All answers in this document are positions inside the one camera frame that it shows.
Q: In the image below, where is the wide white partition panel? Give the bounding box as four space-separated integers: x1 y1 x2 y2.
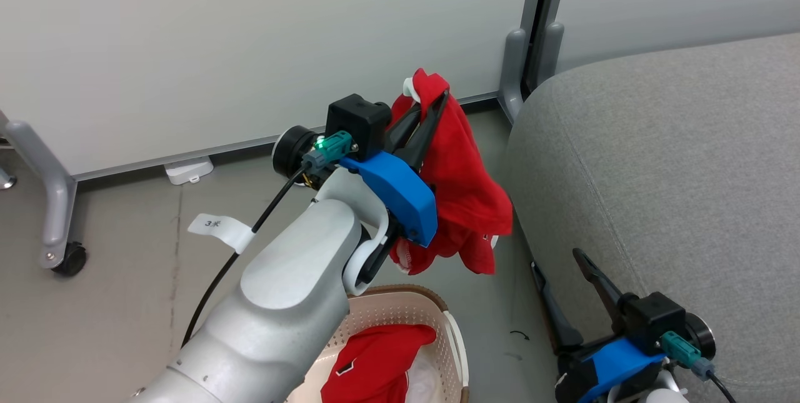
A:
0 0 551 180

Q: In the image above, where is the white power adapter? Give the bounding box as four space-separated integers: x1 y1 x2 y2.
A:
164 156 214 186

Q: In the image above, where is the black round left gripper motor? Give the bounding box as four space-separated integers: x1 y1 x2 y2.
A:
272 125 321 188

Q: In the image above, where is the grey partition foot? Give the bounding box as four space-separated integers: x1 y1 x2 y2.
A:
498 28 529 124
539 21 565 82

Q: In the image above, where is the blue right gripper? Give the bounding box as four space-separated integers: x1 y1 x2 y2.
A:
531 249 673 403

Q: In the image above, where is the red garment with white trim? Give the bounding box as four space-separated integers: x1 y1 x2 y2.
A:
320 324 438 403

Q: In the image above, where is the grey partition leg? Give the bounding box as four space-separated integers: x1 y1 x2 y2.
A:
5 119 79 269

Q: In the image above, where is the black round right gripper motor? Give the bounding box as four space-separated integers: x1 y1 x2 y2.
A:
684 312 717 360

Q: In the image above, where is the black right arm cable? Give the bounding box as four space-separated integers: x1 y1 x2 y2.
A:
709 372 738 403

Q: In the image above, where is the teal camera connector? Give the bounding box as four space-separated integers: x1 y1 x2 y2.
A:
302 131 354 172
659 331 716 382

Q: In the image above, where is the grey fabric sofa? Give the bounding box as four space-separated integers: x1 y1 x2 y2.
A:
503 32 800 403

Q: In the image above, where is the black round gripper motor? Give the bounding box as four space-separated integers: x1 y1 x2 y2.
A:
684 312 717 360
272 125 321 188

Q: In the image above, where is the white cable label tag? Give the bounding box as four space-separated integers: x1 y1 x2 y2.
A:
187 214 256 255

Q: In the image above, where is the red shirt with white collar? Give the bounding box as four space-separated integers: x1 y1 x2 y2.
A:
387 67 514 276

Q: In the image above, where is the teal right camera connector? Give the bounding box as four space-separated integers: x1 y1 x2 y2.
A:
659 331 716 382

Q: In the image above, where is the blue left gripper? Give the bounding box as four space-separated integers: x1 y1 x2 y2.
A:
341 91 451 248

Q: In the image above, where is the black caster wheel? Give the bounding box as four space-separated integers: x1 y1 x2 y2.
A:
51 242 88 277

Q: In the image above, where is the thin grey metal leg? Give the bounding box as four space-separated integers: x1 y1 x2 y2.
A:
0 109 18 191

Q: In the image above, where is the teal left camera connector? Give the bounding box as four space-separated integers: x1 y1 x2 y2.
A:
302 131 354 172

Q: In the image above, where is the cream perforated laundry basket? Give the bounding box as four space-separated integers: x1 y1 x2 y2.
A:
284 284 471 403

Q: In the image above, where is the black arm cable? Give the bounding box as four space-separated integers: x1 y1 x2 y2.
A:
181 162 313 349
709 372 738 403

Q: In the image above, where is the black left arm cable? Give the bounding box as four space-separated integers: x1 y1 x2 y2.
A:
181 162 313 349

